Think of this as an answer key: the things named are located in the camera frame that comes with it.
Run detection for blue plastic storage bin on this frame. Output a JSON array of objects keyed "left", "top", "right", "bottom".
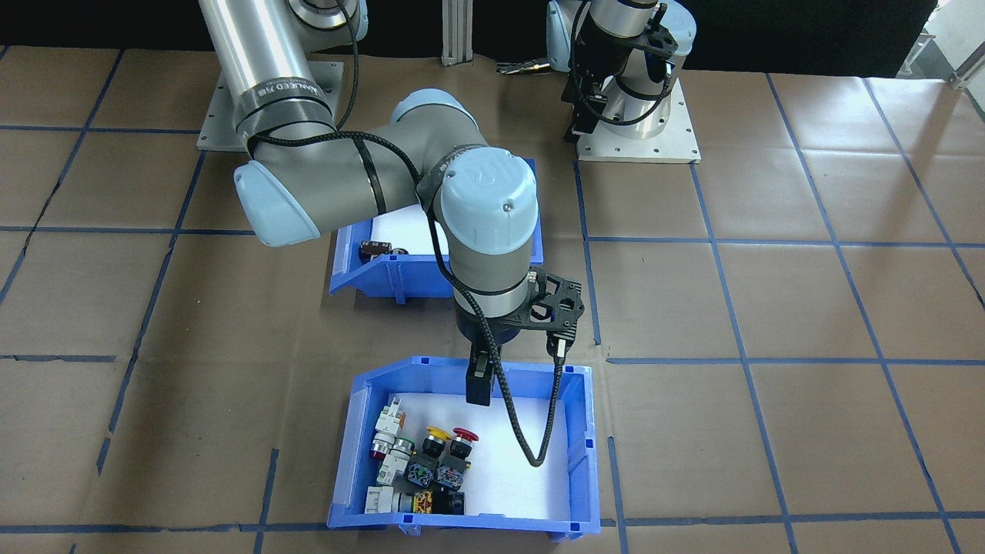
[
  {"left": 329, "top": 158, "right": 544, "bottom": 305},
  {"left": 327, "top": 355, "right": 603, "bottom": 539}
]

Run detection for red mushroom push button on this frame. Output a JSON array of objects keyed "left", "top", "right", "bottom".
[{"left": 433, "top": 427, "right": 479, "bottom": 493}]

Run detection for yellow mushroom push button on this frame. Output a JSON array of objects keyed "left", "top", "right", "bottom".
[{"left": 404, "top": 425, "right": 453, "bottom": 489}]

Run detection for small assorted toy objects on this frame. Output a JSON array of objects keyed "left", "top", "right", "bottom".
[{"left": 369, "top": 392, "right": 574, "bottom": 518}]

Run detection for black amber indicator lamp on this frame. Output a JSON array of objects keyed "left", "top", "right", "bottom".
[{"left": 412, "top": 489, "right": 467, "bottom": 518}]

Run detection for white foam liner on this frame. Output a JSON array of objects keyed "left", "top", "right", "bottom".
[{"left": 369, "top": 208, "right": 456, "bottom": 259}]

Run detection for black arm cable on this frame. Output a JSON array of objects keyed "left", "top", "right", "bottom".
[
  {"left": 246, "top": 0, "right": 566, "bottom": 469},
  {"left": 573, "top": 42, "right": 674, "bottom": 128}
]

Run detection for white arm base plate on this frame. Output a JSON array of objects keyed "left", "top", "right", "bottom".
[
  {"left": 576, "top": 73, "right": 703, "bottom": 164},
  {"left": 198, "top": 60, "right": 345, "bottom": 152}
]

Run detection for green push button switch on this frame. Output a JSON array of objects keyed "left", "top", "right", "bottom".
[{"left": 379, "top": 436, "right": 418, "bottom": 487}]

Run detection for metal bar frame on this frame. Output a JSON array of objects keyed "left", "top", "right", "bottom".
[{"left": 441, "top": 0, "right": 479, "bottom": 66}]

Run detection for dark switch in far bin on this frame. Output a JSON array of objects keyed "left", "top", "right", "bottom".
[{"left": 359, "top": 239, "right": 412, "bottom": 260}]

